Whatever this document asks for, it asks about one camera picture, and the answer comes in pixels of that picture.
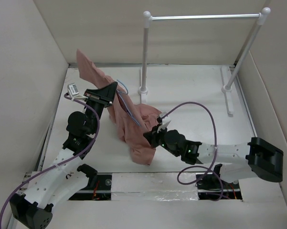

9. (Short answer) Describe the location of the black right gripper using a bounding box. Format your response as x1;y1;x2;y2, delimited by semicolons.
144;123;180;157

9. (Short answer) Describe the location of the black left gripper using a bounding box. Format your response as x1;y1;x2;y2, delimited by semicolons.
82;81;117;134

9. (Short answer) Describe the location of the pink printed t shirt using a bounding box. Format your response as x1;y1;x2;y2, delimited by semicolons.
76;49;161;165

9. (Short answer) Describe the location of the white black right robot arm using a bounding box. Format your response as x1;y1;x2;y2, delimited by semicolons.
144;126;284;187

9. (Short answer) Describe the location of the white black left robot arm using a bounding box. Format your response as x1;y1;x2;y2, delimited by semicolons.
9;82;118;229

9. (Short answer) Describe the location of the white clothes rack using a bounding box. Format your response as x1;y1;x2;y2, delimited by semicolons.
136;7;271;117

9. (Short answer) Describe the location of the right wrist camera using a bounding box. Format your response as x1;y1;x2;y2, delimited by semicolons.
157;112;171;133

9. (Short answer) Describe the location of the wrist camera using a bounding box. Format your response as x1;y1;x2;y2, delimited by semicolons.
67;83;86;100
157;112;171;133

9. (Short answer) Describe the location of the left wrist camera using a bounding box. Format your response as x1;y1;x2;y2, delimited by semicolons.
67;83;86;100

